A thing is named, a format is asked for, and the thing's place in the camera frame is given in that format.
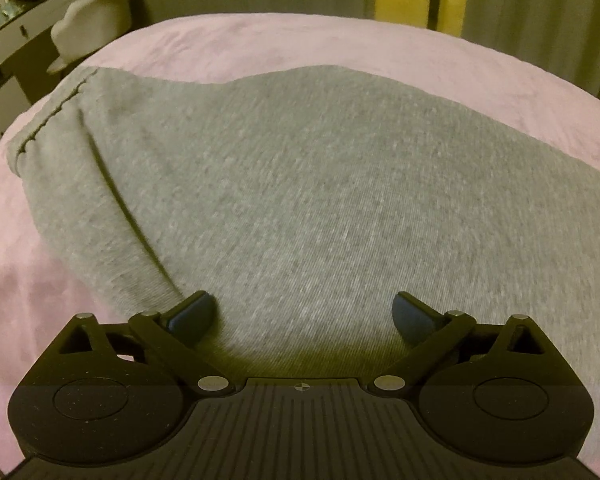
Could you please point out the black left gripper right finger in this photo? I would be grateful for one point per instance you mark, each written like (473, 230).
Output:
(430, 336)

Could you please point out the pink fleece bed blanket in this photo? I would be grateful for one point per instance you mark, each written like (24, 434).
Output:
(38, 293)

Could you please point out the grey dresser with drawers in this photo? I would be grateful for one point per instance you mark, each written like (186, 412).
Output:
(26, 51)

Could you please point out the grey sweatpants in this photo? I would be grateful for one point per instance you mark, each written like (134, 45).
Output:
(304, 201)

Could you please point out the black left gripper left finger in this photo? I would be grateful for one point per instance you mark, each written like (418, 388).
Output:
(171, 337)

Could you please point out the grey upholstered chair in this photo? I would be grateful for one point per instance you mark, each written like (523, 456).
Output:
(87, 26)

